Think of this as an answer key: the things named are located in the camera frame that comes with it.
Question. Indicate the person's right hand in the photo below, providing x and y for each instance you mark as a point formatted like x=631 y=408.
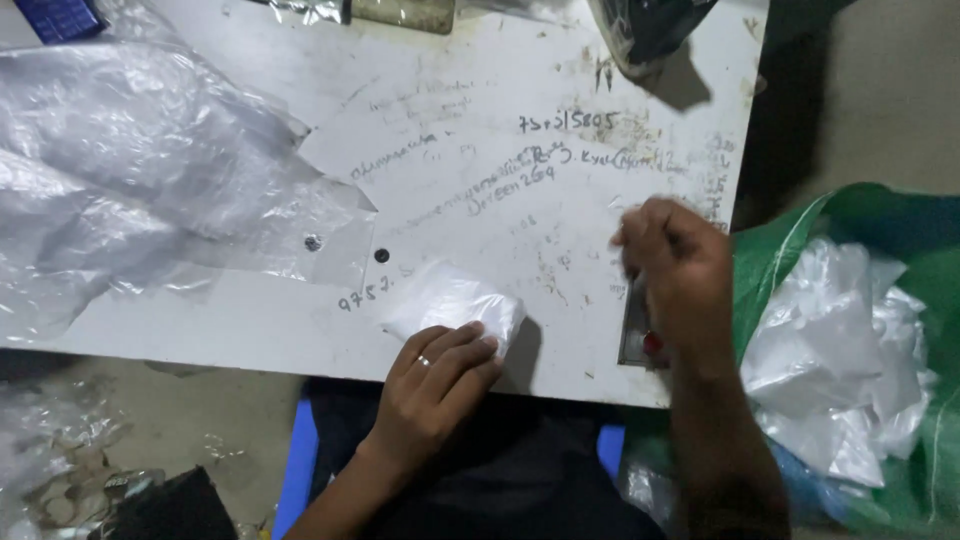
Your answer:
x=686 y=277

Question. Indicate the person's left hand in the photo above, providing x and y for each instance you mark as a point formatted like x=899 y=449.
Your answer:
x=427 y=405

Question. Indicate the person's right fingers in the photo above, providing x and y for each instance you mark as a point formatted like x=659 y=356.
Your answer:
x=637 y=232

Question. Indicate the small white plastic packet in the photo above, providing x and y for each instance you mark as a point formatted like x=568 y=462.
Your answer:
x=454 y=304

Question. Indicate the metal device with red button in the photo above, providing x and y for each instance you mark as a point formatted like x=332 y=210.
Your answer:
x=639 y=334

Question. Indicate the black item in clear bag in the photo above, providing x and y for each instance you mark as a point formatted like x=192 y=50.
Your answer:
x=652 y=30

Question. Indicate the heap of white plastic bags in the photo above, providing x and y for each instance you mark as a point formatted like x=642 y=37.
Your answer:
x=836 y=356

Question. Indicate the green woven sack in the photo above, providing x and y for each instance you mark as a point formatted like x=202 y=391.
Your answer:
x=900 y=247

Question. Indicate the person's dark trousers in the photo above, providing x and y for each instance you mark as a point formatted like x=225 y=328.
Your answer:
x=480 y=465

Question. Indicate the olive flat pouch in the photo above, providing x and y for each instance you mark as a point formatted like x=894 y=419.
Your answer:
x=403 y=15

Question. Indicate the clear plastic wrapper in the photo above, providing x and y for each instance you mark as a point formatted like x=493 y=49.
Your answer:
x=304 y=9

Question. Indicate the blue plastic stool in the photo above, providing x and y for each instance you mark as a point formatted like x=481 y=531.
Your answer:
x=300 y=465

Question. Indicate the large clear plastic sheet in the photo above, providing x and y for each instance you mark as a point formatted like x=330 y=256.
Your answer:
x=142 y=180

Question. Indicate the black box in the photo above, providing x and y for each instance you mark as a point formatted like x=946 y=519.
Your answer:
x=169 y=506

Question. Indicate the blue box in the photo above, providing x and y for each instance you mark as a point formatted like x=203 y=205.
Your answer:
x=60 y=18

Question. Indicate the crumpled clear plastic scraps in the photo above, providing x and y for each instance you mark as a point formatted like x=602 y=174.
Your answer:
x=60 y=450

